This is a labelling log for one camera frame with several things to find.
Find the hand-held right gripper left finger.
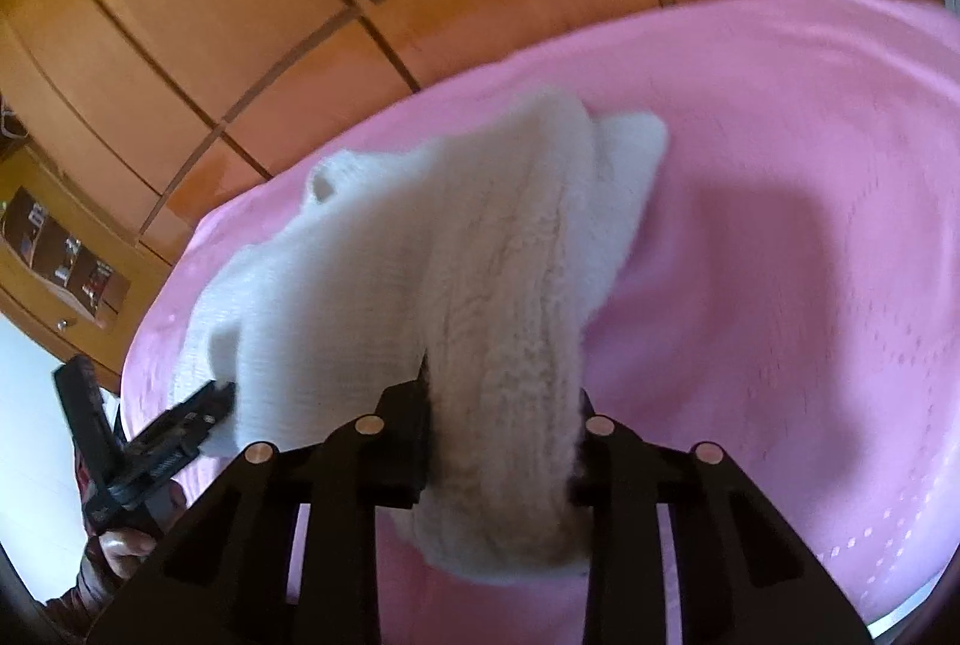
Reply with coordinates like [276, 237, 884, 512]
[86, 352, 433, 645]

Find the white knit sweater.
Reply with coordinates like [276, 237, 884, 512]
[172, 85, 670, 587]

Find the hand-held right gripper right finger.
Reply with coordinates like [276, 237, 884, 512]
[568, 388, 875, 645]

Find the person's left forearm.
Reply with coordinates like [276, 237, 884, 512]
[41, 540, 125, 627]

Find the pink bed sheet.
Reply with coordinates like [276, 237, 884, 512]
[120, 0, 960, 645]

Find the wooden cabinet with open niche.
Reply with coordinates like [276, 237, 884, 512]
[0, 146, 177, 391]

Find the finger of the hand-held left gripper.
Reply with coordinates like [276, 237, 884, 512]
[127, 379, 236, 470]

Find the person's left hand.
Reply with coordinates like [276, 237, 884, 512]
[97, 478, 190, 580]

